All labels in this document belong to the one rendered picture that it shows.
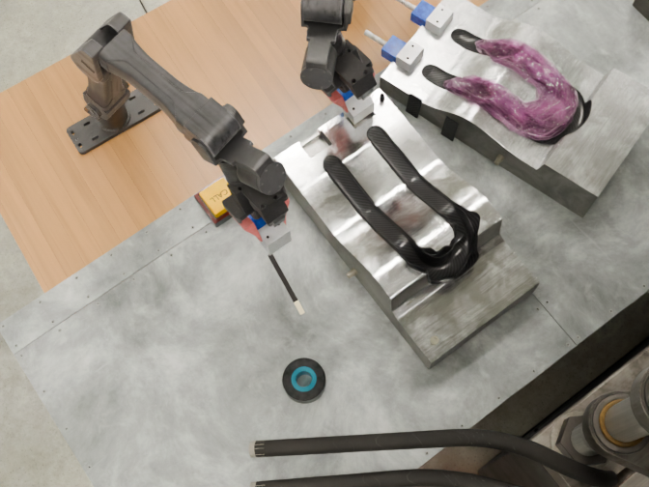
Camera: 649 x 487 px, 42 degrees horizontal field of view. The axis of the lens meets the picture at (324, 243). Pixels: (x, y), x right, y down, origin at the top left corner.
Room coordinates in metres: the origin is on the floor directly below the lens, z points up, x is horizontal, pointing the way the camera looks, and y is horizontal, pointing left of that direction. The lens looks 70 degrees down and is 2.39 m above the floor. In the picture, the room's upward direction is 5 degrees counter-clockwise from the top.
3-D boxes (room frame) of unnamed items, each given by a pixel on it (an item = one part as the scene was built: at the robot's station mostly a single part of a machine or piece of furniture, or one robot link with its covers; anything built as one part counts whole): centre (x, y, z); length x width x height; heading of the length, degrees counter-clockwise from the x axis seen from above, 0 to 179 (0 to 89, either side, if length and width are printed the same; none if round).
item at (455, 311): (0.58, -0.16, 0.87); 0.50 x 0.26 x 0.14; 31
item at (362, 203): (0.60, -0.16, 0.92); 0.35 x 0.16 x 0.09; 31
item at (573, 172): (0.84, -0.42, 0.86); 0.50 x 0.26 x 0.11; 48
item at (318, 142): (0.75, 0.00, 0.87); 0.05 x 0.05 x 0.04; 31
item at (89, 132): (0.89, 0.42, 0.84); 0.20 x 0.07 x 0.08; 118
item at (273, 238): (0.59, 0.12, 0.94); 0.13 x 0.05 x 0.05; 32
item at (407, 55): (0.98, -0.17, 0.86); 0.13 x 0.05 x 0.05; 48
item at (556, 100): (0.84, -0.41, 0.90); 0.26 x 0.18 x 0.08; 48
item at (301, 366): (0.30, 0.06, 0.82); 0.08 x 0.08 x 0.04
